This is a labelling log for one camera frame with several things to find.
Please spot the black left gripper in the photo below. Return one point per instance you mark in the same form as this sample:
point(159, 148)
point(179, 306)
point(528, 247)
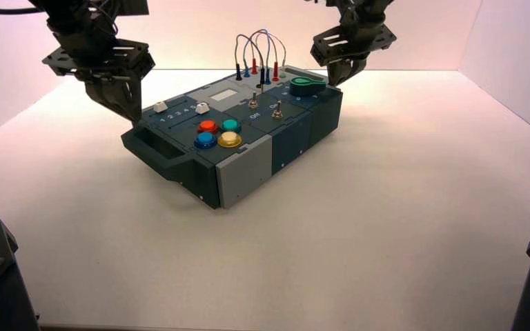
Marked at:
point(109, 59)

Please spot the yellow dome push button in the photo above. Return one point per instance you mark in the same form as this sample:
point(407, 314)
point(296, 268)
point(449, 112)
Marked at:
point(230, 139)

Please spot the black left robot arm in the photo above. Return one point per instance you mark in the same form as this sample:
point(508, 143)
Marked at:
point(77, 23)

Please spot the green rotary knob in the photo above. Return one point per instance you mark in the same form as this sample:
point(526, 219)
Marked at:
point(306, 86)

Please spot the red dome push button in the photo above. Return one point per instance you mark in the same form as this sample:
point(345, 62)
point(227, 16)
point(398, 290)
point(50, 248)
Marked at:
point(208, 126)

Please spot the small grey display screen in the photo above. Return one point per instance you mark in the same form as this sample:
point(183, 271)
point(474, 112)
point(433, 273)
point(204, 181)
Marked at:
point(224, 95)

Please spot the white slider cap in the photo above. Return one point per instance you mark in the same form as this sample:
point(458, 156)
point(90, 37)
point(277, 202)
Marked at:
point(202, 108)
point(160, 107)

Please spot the blue dome push button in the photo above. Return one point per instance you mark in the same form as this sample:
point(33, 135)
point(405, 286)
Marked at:
point(205, 140)

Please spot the teal dome push button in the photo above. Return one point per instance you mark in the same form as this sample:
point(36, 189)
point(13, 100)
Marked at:
point(231, 125)

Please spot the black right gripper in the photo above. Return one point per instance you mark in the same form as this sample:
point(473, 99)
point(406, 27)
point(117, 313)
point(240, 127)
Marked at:
point(352, 43)

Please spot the metal toggle switch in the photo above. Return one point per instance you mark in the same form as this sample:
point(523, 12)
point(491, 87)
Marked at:
point(254, 102)
point(277, 112)

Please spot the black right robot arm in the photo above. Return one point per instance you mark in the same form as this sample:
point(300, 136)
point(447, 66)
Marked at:
point(361, 11)

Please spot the dark blue grey control box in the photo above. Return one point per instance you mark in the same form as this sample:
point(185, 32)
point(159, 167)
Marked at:
point(246, 169)

